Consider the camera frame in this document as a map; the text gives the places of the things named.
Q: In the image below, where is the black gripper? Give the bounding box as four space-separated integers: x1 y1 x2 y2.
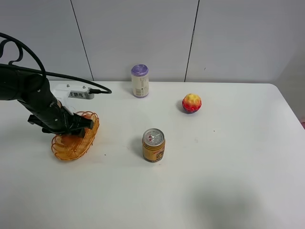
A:
27 102 93 137

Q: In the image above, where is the orange waffle slice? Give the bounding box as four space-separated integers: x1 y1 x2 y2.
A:
61 128 89 146

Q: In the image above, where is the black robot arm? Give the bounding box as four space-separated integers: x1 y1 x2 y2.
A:
0 68 94 137

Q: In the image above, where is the orange woven plastic basket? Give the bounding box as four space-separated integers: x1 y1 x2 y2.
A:
51 111 100 161

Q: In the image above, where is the gold drink can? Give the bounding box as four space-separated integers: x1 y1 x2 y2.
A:
142 128 165 163

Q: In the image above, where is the purple lidded white canister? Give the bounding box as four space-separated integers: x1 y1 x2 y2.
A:
131 64 149 98

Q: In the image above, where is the red yellow fruit ball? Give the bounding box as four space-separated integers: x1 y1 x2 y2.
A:
182 94 202 114

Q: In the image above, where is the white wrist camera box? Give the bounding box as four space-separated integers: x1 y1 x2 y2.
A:
51 84 94 115

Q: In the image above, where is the black cable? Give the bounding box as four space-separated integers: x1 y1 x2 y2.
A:
0 32 112 94

